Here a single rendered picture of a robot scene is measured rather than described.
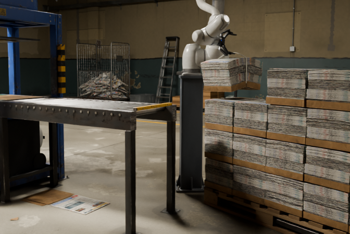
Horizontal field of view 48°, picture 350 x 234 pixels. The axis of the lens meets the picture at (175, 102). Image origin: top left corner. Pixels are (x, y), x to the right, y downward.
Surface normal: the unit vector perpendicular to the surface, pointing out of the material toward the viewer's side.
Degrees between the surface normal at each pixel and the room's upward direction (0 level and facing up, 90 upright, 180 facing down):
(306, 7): 90
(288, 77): 90
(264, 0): 90
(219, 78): 102
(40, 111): 90
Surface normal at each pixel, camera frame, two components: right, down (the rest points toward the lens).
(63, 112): -0.51, 0.07
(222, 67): -0.75, 0.26
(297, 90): -0.77, 0.05
